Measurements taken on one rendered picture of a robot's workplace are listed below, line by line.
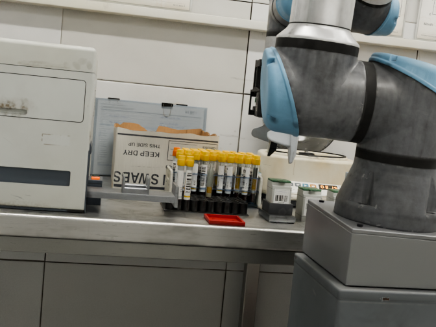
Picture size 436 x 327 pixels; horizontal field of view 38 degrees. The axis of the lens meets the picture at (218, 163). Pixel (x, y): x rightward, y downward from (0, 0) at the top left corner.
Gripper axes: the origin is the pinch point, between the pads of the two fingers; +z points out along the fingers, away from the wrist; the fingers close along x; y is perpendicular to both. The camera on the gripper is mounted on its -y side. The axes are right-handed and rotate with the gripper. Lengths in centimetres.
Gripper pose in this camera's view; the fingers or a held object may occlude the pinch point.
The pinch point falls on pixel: (281, 161)
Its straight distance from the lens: 130.2
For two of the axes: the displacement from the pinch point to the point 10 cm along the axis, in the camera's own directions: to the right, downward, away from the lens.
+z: -0.9, 9.9, 0.9
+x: 2.0, 1.1, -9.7
